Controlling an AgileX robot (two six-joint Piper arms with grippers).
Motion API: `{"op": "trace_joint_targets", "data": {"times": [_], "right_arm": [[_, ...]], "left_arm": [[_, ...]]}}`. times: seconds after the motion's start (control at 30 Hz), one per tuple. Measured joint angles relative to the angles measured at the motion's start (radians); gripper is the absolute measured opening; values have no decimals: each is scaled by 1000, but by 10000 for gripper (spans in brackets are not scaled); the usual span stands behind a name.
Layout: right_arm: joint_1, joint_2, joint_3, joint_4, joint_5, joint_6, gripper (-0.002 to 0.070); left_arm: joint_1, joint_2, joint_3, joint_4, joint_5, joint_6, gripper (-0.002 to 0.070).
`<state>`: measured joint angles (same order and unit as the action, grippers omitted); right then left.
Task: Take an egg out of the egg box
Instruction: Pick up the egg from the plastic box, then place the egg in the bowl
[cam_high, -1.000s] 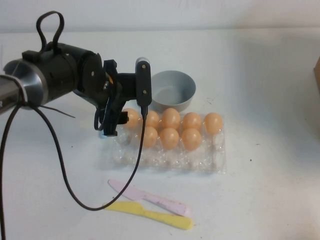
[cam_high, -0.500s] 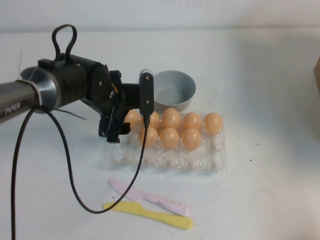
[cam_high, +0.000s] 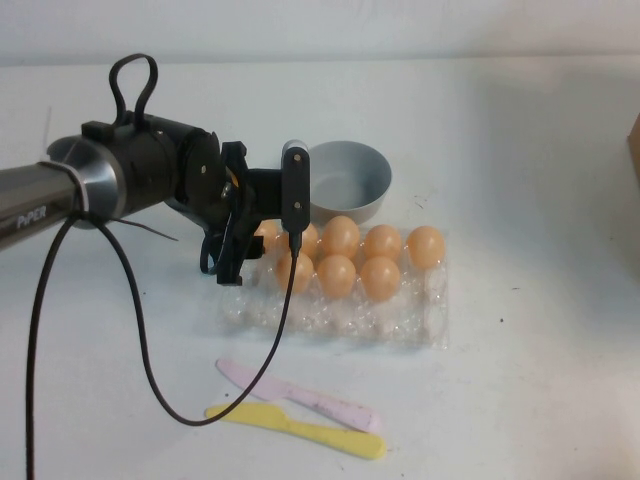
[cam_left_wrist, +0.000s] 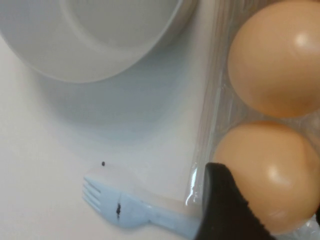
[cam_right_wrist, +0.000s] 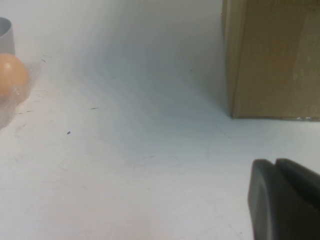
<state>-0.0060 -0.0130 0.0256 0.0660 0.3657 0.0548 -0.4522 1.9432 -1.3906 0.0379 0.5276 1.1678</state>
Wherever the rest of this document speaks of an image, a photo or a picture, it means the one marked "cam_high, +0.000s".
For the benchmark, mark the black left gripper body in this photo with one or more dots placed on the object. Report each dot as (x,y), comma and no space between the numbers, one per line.
(240,220)

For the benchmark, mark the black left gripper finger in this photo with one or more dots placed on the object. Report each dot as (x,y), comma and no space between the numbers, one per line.
(231,267)
(256,247)

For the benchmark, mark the orange egg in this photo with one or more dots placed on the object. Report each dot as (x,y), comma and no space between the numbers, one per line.
(425,246)
(302,272)
(336,276)
(309,240)
(380,278)
(269,235)
(340,237)
(382,243)

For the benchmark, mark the grey and black left robot arm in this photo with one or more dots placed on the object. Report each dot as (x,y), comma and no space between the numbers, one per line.
(145,170)

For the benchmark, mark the clear plastic egg tray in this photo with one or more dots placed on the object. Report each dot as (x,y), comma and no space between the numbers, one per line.
(350,325)

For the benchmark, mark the black zip tie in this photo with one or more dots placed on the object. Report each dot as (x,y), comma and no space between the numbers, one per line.
(150,230)

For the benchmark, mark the grey plastic bowl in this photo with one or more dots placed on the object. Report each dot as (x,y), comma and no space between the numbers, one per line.
(360,175)

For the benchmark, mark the pink plastic knife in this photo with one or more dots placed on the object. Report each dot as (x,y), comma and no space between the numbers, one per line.
(280,387)

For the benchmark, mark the white zip tie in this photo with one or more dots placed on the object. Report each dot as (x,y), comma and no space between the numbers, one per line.
(82,195)

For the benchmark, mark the yellow plastic knife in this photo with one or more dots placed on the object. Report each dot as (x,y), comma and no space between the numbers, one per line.
(280,420)

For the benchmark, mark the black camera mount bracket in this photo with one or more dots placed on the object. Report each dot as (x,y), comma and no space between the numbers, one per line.
(265,190)

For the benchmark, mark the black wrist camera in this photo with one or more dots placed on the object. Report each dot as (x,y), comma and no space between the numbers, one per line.
(296,185)

